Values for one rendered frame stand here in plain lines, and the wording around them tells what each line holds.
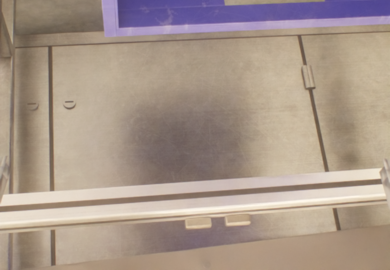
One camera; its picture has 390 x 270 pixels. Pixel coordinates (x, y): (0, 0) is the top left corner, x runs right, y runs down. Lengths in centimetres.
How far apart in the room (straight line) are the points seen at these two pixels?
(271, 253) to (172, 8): 36
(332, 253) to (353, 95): 48
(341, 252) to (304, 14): 34
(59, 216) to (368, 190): 40
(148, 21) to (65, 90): 55
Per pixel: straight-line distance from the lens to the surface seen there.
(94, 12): 146
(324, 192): 87
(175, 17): 74
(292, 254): 91
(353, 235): 94
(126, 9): 75
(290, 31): 137
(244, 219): 87
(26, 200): 84
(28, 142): 123
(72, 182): 119
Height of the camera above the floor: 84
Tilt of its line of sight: 25 degrees down
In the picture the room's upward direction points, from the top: 173 degrees clockwise
